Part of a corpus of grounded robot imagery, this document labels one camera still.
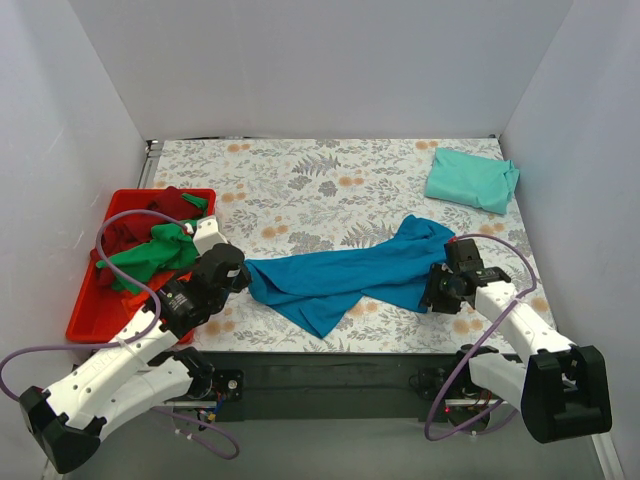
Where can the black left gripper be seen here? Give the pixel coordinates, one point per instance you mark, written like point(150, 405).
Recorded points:
point(238, 276)

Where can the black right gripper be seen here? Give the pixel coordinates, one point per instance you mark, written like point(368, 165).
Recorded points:
point(435, 288)

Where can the blue t shirt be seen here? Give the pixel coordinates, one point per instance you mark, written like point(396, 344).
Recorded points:
point(314, 291)

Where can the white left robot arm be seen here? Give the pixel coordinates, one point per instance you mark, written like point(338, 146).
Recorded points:
point(70, 418)

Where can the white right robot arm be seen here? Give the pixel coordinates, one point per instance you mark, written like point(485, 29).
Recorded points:
point(559, 388)

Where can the floral patterned table mat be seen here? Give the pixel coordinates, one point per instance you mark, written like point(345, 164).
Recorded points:
point(285, 197)

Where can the folded mint green t shirt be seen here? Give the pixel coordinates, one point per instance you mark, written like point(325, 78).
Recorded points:
point(473, 181)

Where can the dark red t shirt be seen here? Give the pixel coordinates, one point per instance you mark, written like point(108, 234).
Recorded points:
point(130, 230)

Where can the red plastic bin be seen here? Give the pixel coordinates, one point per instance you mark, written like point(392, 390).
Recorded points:
point(143, 245)

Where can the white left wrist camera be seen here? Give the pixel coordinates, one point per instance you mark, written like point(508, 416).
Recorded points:
point(206, 234)

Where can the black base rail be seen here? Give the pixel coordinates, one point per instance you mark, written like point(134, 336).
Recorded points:
point(320, 386)

